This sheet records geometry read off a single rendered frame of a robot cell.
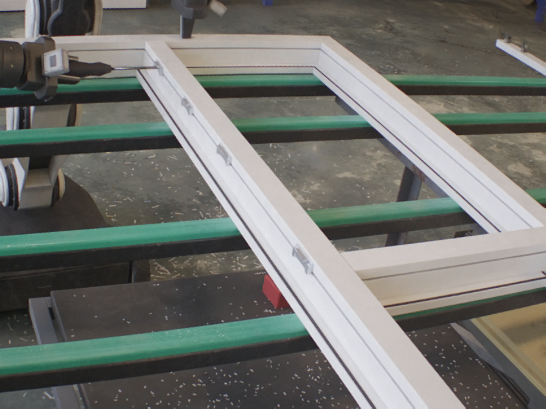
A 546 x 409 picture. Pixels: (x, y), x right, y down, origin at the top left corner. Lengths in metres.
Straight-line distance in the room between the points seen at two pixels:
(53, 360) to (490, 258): 0.62
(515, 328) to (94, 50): 1.01
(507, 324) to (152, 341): 0.80
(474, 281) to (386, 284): 0.16
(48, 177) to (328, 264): 1.45
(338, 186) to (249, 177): 2.09
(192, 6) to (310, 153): 1.90
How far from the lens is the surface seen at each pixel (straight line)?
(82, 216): 2.53
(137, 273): 2.34
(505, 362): 1.54
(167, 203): 2.97
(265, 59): 1.83
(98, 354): 0.95
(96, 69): 1.56
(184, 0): 1.69
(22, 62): 1.47
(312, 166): 3.39
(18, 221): 2.50
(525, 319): 1.60
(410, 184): 1.71
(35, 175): 2.36
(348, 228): 1.30
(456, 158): 1.45
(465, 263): 1.14
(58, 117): 2.13
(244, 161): 1.24
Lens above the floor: 1.49
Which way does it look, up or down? 28 degrees down
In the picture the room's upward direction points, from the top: 9 degrees clockwise
